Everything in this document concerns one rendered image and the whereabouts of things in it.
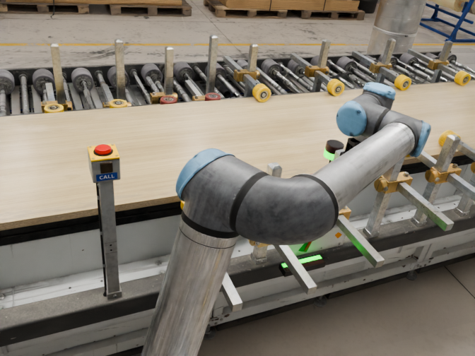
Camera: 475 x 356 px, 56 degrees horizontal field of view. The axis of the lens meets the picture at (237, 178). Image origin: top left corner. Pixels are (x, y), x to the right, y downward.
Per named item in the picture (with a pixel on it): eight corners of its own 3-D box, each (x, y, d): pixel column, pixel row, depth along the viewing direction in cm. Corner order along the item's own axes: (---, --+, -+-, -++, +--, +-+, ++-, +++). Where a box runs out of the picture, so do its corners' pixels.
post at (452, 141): (418, 235, 192) (461, 137, 165) (413, 236, 190) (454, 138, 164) (413, 230, 194) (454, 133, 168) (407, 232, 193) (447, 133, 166)
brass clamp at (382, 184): (410, 190, 168) (414, 179, 166) (381, 196, 163) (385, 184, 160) (399, 181, 173) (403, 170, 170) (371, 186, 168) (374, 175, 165)
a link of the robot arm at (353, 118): (377, 114, 112) (396, 101, 120) (336, 99, 117) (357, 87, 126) (367, 147, 117) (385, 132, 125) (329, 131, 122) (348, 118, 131)
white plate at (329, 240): (343, 245, 172) (349, 225, 166) (283, 259, 162) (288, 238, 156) (342, 244, 172) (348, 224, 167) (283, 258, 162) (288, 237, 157)
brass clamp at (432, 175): (458, 181, 178) (463, 170, 175) (432, 186, 173) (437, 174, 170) (447, 172, 182) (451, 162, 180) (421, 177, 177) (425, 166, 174)
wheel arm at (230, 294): (242, 311, 128) (243, 301, 125) (230, 314, 126) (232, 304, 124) (194, 217, 160) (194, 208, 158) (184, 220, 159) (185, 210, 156)
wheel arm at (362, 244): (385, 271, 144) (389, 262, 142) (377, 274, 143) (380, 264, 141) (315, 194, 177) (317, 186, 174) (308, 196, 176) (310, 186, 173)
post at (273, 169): (261, 276, 164) (283, 166, 137) (253, 278, 163) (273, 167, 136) (258, 269, 167) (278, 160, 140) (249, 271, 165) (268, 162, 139)
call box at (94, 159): (121, 182, 115) (119, 156, 111) (92, 186, 113) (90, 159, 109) (116, 167, 121) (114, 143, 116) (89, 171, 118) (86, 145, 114)
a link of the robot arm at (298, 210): (305, 224, 64) (440, 116, 113) (237, 187, 70) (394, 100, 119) (288, 282, 70) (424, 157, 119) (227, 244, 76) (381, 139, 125)
